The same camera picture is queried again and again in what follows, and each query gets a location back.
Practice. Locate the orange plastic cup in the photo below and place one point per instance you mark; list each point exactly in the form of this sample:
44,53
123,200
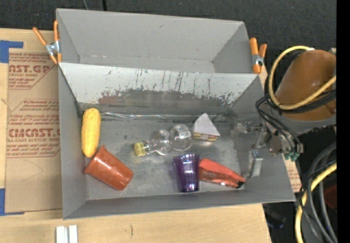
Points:
109,169

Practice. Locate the purple plastic cup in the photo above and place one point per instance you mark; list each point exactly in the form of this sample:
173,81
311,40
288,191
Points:
187,172

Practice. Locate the clear bottle with yellow cap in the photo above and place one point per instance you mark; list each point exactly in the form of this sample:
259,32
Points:
161,142

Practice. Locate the brown cardboard board, red print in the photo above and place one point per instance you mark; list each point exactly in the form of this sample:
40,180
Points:
30,176

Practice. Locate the white triangular toy sandwich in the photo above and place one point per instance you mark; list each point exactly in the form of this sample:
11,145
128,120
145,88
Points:
205,127

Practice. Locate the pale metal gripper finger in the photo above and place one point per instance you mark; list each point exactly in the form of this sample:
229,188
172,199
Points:
243,128
256,166

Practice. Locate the yellow toy corn cob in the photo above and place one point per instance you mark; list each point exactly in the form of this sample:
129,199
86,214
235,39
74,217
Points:
91,132

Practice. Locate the orange-red stapler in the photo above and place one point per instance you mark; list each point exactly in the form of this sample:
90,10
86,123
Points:
218,173

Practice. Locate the grey metal bin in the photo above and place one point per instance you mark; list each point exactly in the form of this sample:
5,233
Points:
153,179

